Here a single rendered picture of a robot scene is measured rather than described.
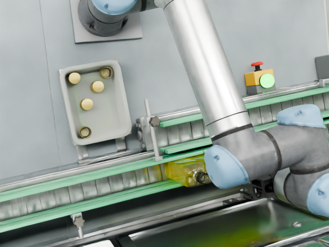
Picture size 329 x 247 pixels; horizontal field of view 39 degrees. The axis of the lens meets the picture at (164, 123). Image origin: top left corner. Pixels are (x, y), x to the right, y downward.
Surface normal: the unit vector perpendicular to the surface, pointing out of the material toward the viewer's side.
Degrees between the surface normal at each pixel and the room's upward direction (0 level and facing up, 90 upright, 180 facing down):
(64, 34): 0
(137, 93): 0
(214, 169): 89
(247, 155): 15
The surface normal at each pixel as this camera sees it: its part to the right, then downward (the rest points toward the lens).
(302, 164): -0.54, 0.25
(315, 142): 0.29, 0.03
